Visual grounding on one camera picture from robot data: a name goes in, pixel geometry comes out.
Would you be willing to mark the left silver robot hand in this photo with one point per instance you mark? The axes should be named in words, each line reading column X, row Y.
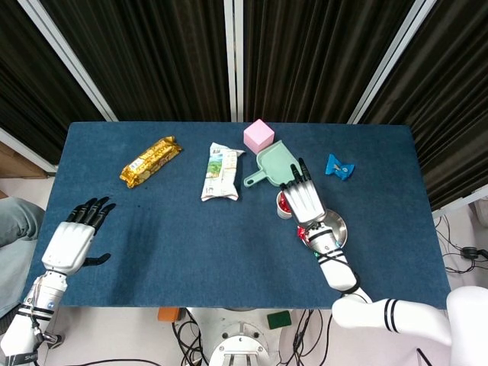
column 66, row 248

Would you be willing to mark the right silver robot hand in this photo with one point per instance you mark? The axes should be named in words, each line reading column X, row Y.
column 305, row 202

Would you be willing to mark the red candy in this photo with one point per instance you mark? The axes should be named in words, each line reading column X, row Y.
column 303, row 233
column 283, row 204

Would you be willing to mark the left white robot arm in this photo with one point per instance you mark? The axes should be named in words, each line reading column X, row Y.
column 43, row 299

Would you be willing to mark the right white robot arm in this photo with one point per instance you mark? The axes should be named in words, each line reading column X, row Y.
column 337, row 270

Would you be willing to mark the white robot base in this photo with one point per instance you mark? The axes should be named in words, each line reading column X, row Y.
column 236, row 343

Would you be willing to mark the white paper cup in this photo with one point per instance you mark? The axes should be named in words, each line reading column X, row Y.
column 283, row 216

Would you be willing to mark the metal bowl with candies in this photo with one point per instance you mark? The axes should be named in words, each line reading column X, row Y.
column 335, row 226

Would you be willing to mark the blue snack wrapper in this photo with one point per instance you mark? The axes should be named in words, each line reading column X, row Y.
column 339, row 167

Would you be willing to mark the green plastic dustpan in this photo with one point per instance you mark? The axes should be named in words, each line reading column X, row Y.
column 270, row 164

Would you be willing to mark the bystander trouser leg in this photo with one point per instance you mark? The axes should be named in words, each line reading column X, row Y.
column 15, row 236

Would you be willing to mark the pink cube box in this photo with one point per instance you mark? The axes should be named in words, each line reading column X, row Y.
column 259, row 135

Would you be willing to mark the white green snack bag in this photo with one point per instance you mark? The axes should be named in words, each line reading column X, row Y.
column 221, row 175

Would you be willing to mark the brown cardboard box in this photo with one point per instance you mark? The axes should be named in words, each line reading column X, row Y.
column 15, row 164

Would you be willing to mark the gold biscuit packet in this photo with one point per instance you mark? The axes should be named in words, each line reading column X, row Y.
column 150, row 162

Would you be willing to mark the dark green block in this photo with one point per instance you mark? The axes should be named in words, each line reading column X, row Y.
column 279, row 319

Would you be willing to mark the orange block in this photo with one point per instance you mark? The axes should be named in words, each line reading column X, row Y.
column 167, row 315

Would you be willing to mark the blue felt table cover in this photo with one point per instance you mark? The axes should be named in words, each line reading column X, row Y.
column 190, row 248

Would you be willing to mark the dark pleated curtain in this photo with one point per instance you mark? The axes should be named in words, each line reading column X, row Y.
column 23, row 76
column 152, row 57
column 457, row 95
column 305, row 57

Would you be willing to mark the black power adapter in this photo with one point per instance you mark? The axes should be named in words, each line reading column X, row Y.
column 469, row 252

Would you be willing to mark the white frame rail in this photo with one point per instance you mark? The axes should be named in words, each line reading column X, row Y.
column 26, row 150
column 461, row 202

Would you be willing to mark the white frame post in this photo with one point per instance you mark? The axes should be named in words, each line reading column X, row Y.
column 392, row 61
column 68, row 61
column 233, row 57

